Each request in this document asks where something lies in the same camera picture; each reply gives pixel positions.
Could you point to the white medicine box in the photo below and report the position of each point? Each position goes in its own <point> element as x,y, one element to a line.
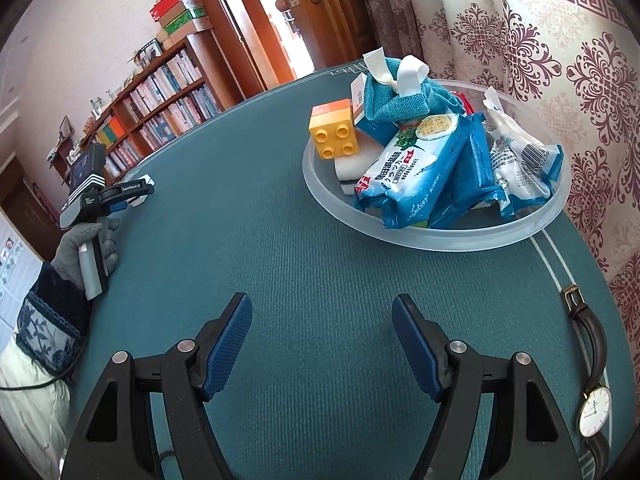
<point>357,97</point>

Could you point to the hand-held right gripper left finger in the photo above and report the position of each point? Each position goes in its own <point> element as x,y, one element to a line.
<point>227,345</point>

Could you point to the teal cloth bundle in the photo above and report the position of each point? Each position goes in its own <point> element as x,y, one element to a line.
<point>395,100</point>

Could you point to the rows of books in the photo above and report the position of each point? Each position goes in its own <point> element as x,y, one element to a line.
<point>165,85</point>

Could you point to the plain blue snack packet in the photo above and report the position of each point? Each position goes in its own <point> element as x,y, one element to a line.
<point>472,170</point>

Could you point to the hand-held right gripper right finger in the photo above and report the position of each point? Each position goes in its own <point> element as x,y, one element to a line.
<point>415,350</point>

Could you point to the person's left forearm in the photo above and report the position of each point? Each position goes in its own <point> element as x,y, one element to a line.
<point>50,320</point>

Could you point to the photo frame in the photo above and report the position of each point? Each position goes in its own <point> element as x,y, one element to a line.
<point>148,51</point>

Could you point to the red white snack packet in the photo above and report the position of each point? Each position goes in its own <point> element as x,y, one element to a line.
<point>465,105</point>

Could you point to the green gift box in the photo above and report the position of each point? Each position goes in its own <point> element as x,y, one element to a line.
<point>185,14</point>

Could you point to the clear plastic bowl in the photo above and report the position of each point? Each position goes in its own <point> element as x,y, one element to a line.
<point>450,240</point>

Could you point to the yellow toy brick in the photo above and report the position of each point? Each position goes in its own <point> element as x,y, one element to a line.
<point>332,135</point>

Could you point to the person's left hand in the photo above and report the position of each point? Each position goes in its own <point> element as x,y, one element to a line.
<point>67,255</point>

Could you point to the wooden bookshelf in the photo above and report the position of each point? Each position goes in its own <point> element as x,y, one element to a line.
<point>200,57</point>

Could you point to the white blue barcode packet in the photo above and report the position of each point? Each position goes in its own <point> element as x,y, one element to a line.
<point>520,170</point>

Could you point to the red gift box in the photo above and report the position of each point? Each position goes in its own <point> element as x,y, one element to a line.
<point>172,2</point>

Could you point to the floral patterned curtain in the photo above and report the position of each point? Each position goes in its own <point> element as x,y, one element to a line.
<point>550,60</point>

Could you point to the wall poster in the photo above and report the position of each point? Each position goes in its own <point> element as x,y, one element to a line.
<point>10,270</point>

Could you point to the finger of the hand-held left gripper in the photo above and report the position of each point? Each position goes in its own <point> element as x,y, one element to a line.
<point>127,190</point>
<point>122,205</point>

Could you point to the person's white jacket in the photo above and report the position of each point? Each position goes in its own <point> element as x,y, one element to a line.
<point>25,410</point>

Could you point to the white sponge block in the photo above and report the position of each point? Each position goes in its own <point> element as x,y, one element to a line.
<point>350,172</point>

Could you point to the small wooden side shelf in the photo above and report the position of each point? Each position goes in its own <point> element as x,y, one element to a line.
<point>62,157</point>

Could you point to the blue cracker packet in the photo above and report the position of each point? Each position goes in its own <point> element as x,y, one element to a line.
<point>405,175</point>

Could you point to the wooden door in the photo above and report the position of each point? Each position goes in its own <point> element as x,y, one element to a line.
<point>340,25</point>

